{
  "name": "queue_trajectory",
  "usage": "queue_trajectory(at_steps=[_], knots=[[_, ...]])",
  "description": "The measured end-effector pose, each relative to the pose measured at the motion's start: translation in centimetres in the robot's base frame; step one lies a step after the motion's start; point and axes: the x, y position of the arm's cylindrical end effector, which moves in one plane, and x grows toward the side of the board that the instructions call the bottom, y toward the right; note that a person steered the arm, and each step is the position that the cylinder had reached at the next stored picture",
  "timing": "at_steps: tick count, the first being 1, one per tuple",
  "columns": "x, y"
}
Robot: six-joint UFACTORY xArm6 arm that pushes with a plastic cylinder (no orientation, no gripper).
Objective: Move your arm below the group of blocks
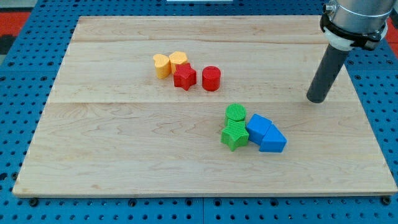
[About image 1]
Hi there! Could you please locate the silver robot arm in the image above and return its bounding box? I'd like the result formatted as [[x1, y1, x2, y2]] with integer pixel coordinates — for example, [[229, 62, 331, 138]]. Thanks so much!
[[320, 0, 397, 52]]

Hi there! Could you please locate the yellow hexagon block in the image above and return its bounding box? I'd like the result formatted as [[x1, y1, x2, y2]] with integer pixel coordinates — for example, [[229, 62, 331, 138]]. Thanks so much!
[[169, 51, 188, 74]]

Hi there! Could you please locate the blue cube block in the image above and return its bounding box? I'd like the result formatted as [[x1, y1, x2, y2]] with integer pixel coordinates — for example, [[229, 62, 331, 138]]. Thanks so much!
[[246, 114, 272, 145]]

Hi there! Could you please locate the green cylinder block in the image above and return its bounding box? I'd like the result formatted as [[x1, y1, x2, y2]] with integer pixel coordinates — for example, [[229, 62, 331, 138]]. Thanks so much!
[[224, 103, 246, 126]]

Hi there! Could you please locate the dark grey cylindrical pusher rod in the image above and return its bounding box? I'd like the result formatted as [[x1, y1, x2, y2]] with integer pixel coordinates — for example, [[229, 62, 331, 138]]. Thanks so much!
[[307, 44, 349, 103]]

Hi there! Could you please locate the red star block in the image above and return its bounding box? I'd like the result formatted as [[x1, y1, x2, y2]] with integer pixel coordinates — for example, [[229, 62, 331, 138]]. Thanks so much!
[[174, 63, 197, 91]]

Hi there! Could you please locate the blue perforated metal base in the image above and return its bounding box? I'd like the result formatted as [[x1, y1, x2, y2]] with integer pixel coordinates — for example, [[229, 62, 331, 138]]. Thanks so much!
[[1, 0, 397, 223]]

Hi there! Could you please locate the blue triangular block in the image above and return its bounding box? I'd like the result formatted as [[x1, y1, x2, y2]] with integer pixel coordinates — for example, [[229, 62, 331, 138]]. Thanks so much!
[[259, 124, 287, 153]]

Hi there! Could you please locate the red cylinder block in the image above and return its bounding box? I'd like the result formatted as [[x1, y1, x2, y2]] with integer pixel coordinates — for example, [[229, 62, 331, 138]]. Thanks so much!
[[202, 66, 221, 91]]

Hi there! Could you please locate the green star block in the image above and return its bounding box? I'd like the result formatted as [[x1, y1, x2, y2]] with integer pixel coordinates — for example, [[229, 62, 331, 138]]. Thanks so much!
[[221, 119, 249, 152]]

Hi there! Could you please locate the light wooden board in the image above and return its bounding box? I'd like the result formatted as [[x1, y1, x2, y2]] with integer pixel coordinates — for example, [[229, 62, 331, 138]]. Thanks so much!
[[13, 16, 397, 198]]

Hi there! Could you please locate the yellow heart block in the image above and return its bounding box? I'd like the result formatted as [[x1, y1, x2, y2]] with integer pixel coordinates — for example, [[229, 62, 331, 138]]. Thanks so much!
[[153, 54, 172, 79]]

